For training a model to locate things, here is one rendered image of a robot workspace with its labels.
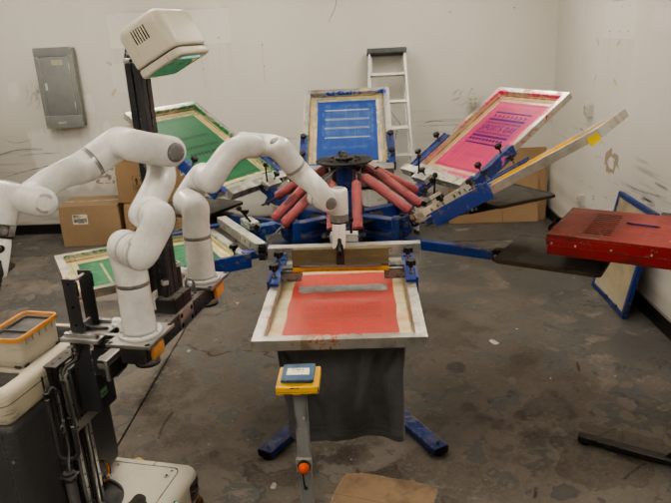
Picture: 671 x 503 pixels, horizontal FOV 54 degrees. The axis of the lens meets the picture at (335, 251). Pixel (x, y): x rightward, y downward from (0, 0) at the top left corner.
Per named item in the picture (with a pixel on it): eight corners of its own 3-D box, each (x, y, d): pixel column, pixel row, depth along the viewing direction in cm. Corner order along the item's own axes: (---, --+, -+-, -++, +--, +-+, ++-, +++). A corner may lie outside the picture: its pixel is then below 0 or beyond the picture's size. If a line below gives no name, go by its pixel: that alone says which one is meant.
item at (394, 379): (407, 443, 237) (405, 336, 223) (284, 445, 239) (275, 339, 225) (406, 438, 240) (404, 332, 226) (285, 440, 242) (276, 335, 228)
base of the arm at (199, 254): (170, 283, 229) (164, 242, 224) (186, 271, 240) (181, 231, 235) (212, 285, 225) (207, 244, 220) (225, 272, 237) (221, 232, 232)
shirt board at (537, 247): (617, 262, 303) (618, 246, 300) (599, 292, 271) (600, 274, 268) (365, 229, 371) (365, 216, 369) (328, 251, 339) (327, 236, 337)
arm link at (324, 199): (281, 172, 241) (313, 211, 252) (296, 178, 230) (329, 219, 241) (297, 156, 243) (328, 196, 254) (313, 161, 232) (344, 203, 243)
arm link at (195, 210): (188, 244, 220) (182, 198, 215) (177, 235, 231) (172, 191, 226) (216, 239, 225) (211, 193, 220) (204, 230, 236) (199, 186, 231)
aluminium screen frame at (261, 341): (427, 346, 214) (427, 336, 213) (252, 351, 217) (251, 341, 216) (409, 264, 289) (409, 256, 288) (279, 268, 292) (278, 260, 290)
